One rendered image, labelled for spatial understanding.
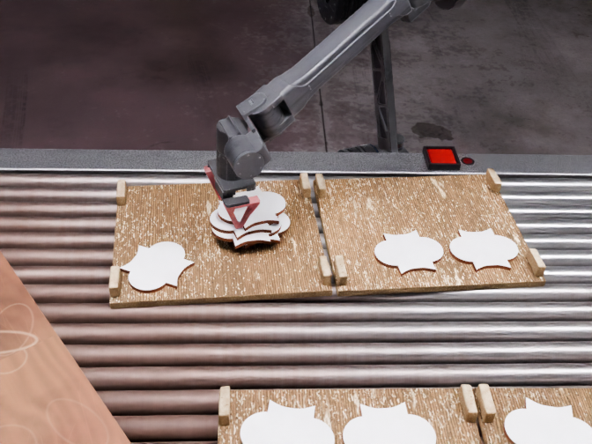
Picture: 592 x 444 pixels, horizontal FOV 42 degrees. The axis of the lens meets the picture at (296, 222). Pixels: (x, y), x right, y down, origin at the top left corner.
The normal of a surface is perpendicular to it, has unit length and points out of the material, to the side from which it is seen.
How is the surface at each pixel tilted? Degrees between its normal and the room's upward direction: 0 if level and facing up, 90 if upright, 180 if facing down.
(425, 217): 0
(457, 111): 0
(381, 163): 0
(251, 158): 90
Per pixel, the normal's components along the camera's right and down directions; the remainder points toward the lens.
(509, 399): 0.05, -0.77
